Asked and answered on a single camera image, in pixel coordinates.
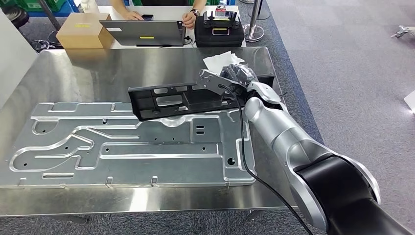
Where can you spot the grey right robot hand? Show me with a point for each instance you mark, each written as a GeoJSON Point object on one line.
{"type": "Point", "coordinates": [241, 74]}

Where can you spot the person's left hand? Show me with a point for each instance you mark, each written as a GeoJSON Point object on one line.
{"type": "Point", "coordinates": [189, 20]}

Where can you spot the person's right hand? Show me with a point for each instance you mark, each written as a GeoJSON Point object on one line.
{"type": "Point", "coordinates": [133, 15]}

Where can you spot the black plastic frame part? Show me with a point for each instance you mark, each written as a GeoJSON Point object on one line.
{"type": "Point", "coordinates": [146, 103]}

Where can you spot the person's right forearm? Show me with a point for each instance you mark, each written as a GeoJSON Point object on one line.
{"type": "Point", "coordinates": [118, 7]}

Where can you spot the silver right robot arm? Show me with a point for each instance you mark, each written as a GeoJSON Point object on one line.
{"type": "Point", "coordinates": [285, 133]}

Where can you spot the person's left forearm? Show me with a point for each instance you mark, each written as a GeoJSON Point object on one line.
{"type": "Point", "coordinates": [199, 6]}

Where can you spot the wristwatch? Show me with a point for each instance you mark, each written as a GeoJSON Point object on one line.
{"type": "Point", "coordinates": [195, 12]}

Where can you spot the black smartphone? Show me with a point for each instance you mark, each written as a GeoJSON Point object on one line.
{"type": "Point", "coordinates": [147, 17]}

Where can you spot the grey laptop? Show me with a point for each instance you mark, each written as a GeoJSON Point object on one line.
{"type": "Point", "coordinates": [146, 32]}

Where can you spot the white crumpled paper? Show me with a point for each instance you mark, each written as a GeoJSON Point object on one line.
{"type": "Point", "coordinates": [217, 61]}

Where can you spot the black remote controller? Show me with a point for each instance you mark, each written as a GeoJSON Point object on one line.
{"type": "Point", "coordinates": [220, 21]}

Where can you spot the person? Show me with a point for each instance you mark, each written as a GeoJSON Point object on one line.
{"type": "Point", "coordinates": [162, 2]}

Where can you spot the red can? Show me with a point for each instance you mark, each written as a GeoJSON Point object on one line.
{"type": "Point", "coordinates": [221, 8]}

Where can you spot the black carrying case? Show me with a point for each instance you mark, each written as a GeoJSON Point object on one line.
{"type": "Point", "coordinates": [220, 40]}

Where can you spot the white bottle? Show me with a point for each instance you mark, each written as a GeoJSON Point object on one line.
{"type": "Point", "coordinates": [89, 6]}

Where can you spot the brown cardboard box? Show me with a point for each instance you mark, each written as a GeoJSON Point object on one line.
{"type": "Point", "coordinates": [81, 35]}

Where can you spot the black round stool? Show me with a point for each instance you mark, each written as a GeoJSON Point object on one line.
{"type": "Point", "coordinates": [14, 18]}

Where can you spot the stamped metal panel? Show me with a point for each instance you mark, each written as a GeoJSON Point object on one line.
{"type": "Point", "coordinates": [146, 152]}

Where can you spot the white paper sheet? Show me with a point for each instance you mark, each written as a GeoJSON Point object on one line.
{"type": "Point", "coordinates": [411, 102]}

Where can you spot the chrome stanchion post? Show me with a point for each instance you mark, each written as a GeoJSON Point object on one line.
{"type": "Point", "coordinates": [253, 30]}

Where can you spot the cardboard-side stanchion post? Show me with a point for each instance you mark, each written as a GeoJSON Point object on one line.
{"type": "Point", "coordinates": [48, 14]}

